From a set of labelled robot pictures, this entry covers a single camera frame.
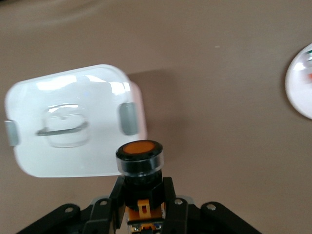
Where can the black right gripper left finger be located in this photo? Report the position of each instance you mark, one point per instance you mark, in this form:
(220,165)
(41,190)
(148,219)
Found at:
(117,202)

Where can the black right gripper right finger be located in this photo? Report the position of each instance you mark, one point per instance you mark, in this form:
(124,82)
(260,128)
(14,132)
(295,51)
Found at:
(170,202)

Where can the orange push button switch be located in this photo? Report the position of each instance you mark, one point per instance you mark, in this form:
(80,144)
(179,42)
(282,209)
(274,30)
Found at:
(140,158)

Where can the grey box latch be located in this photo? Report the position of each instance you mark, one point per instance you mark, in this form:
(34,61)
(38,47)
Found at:
(12,132)
(128,119)

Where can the white lidded storage box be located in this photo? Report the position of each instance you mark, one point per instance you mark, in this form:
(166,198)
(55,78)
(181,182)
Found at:
(73,97)

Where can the brown table mat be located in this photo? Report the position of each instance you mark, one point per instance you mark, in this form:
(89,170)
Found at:
(207,61)

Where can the pink round plate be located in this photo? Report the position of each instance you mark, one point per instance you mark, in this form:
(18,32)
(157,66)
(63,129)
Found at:
(301,92)

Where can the small white orange part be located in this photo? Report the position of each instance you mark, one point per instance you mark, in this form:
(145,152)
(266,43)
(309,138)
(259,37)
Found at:
(310,65)

